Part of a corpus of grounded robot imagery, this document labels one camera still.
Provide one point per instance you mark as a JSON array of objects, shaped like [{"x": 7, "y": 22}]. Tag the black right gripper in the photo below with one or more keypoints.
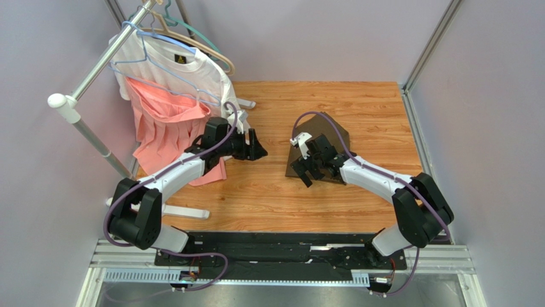
[{"x": 313, "y": 164}]

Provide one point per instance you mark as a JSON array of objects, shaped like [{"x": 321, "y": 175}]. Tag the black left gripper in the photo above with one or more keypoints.
[{"x": 253, "y": 151}]

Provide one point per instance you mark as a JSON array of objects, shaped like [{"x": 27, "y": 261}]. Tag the olive brown cloth napkin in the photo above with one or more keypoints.
[{"x": 316, "y": 125}]

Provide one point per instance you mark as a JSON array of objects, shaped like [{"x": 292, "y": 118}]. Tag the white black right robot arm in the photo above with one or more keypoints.
[{"x": 421, "y": 210}]

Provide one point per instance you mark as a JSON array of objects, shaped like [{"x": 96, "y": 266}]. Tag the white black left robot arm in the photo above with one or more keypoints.
[{"x": 134, "y": 218}]

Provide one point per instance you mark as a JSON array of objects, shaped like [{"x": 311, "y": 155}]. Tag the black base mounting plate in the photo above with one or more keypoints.
[{"x": 276, "y": 256}]

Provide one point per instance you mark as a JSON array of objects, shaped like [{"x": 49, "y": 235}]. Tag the pink pleated skirt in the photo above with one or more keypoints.
[{"x": 166, "y": 124}]

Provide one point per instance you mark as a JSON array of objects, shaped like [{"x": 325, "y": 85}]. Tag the white t-shirt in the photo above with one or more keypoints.
[{"x": 191, "y": 72}]

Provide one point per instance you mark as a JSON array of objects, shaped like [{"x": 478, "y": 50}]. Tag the wooden clothes hanger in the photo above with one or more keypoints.
[{"x": 193, "y": 39}]

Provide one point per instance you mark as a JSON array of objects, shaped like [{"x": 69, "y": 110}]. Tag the teal clothes hanger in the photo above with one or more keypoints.
[{"x": 181, "y": 30}]

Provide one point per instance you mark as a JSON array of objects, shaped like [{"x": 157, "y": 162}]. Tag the white clothes rack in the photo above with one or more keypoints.
[{"x": 65, "y": 105}]

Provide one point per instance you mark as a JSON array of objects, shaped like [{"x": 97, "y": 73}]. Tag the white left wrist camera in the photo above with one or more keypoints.
[{"x": 242, "y": 119}]

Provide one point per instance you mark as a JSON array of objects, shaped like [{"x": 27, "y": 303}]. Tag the aluminium frame rail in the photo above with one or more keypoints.
[{"x": 438, "y": 257}]

